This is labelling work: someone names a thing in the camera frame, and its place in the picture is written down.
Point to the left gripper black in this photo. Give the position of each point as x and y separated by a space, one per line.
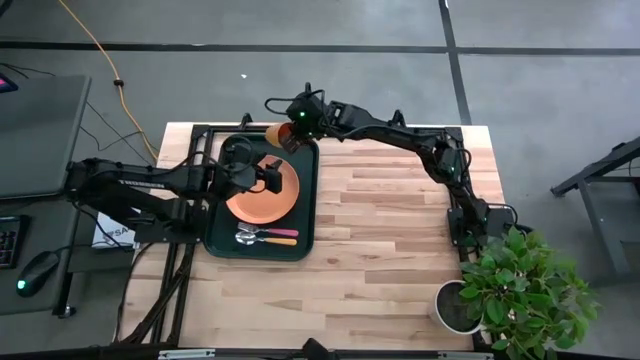
239 175

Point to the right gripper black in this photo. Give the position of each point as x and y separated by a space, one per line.
306 115

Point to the orange cup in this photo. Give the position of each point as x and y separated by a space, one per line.
277 135

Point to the orange plate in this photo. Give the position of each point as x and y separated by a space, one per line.
265 207

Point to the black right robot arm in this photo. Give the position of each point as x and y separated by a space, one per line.
400 137

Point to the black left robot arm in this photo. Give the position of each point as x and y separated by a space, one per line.
150 182

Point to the dark green plastic tray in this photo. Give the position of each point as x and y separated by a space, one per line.
220 240

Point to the white printed box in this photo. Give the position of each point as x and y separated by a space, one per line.
110 232

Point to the white plant pot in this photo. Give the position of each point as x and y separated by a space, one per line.
447 310

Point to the grey desk top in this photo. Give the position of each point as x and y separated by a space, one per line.
40 135

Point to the black computer mouse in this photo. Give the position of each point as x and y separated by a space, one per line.
37 272

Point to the black backlit keyboard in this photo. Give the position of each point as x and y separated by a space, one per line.
9 242

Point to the green leafy plant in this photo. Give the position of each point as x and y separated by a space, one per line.
525 290

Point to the black metal stand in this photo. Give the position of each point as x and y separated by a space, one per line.
600 200

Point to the black aluminium table frame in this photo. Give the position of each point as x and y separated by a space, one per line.
375 131

